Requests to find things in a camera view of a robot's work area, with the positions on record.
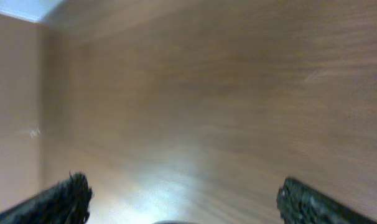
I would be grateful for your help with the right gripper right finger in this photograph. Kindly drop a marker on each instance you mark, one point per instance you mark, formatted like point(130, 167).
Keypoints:
point(299, 203)

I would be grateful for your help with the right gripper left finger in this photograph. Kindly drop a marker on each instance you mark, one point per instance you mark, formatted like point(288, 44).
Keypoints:
point(65, 202)

